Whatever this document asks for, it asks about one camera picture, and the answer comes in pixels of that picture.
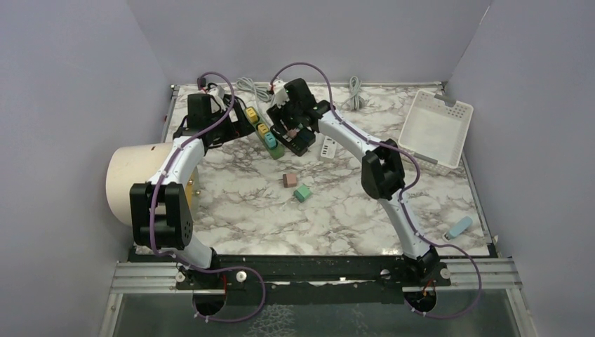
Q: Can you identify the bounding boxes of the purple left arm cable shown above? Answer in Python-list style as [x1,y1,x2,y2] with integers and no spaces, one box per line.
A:
[147,71,267,325]

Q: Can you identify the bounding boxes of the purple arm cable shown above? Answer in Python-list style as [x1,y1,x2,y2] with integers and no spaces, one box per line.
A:
[269,62,483,322]
[147,71,267,325]

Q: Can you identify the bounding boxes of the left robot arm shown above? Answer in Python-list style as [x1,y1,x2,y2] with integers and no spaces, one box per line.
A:
[129,86,255,289]

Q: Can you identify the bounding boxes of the white power strip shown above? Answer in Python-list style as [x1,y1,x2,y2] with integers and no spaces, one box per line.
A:
[319,136,337,161]

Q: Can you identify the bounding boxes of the light blue charger plug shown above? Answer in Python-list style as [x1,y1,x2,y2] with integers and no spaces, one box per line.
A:
[443,216,473,241]

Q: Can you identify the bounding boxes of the aluminium front rail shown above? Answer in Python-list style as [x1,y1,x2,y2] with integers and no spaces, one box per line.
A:
[109,258,523,295]

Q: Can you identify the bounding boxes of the green USB charger plug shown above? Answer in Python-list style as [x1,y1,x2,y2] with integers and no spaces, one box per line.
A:
[293,185,312,203]

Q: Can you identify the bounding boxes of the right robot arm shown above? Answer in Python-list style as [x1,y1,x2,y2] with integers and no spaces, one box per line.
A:
[267,78,439,286]

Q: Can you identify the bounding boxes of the black power strip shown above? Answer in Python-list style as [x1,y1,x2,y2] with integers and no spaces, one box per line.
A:
[279,128,316,157]

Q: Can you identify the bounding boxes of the grey power strip cable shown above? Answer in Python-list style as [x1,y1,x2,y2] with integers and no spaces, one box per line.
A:
[339,76,364,112]

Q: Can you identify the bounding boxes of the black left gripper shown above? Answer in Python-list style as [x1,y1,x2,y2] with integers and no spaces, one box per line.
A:
[206,102,254,145]

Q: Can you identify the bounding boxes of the white plastic basket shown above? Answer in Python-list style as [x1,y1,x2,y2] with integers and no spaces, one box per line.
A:
[398,89,474,176]

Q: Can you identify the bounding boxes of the pink USB charger plug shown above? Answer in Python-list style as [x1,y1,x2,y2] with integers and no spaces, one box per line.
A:
[282,173,298,188]

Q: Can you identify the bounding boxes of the yellow charger plug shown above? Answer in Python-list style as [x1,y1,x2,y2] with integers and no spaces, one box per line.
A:
[256,123,269,138]
[245,107,259,124]

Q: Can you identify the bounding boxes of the green power strip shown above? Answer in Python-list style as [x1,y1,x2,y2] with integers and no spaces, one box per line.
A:
[244,106,285,160]

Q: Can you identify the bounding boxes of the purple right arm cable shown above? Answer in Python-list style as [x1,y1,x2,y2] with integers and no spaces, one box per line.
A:
[269,62,483,322]

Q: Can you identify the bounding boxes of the teal blue charger plug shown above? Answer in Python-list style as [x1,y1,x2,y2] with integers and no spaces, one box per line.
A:
[263,132,277,150]

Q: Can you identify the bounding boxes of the grey coiled cable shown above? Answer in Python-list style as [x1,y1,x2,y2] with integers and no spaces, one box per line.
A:
[235,76,280,110]

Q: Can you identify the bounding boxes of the cream cylindrical drum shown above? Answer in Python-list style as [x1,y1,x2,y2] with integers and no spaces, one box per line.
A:
[105,141,201,228]

